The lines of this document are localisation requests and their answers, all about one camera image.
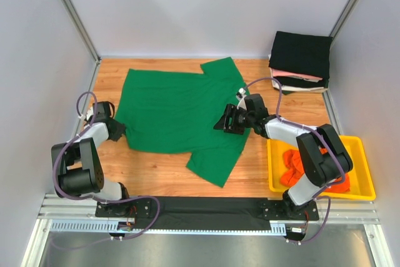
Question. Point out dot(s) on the orange t shirt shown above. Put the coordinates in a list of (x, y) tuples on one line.
[(292, 162)]

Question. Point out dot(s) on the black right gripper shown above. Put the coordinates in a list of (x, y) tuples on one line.
[(231, 112)]

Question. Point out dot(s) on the white folded t shirt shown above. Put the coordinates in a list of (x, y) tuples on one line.
[(291, 84)]

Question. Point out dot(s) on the yellow plastic tray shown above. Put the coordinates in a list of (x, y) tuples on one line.
[(361, 185)]

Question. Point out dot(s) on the pink folded t shirt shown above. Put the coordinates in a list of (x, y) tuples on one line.
[(305, 77)]

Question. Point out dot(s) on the black folded t shirt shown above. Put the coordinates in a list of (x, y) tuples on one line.
[(301, 83), (301, 53)]

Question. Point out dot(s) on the right aluminium corner post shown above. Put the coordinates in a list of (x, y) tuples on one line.
[(351, 1)]

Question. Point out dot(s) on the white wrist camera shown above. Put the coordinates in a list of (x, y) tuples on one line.
[(86, 117), (240, 95)]

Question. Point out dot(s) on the grey slotted cable duct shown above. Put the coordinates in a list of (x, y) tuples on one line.
[(99, 226)]

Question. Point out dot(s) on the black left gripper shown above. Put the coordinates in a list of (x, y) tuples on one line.
[(120, 129)]

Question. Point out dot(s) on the black base cloth strip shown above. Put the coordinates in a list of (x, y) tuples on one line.
[(206, 213)]

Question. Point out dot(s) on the black folded t shirt top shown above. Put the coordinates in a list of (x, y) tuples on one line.
[(301, 53)]

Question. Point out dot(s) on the aluminium frame rail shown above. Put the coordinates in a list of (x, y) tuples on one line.
[(337, 210)]

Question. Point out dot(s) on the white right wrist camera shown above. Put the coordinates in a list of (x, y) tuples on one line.
[(240, 95)]

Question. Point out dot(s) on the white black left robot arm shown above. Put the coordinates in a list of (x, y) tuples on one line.
[(77, 167)]

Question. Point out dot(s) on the left aluminium corner post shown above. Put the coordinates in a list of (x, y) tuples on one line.
[(76, 20)]

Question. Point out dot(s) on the aluminium corner post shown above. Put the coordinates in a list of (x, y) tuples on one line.
[(76, 20), (351, 1)]

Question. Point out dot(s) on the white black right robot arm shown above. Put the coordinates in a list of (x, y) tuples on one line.
[(324, 158)]

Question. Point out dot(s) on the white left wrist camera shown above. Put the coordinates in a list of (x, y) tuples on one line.
[(86, 117)]

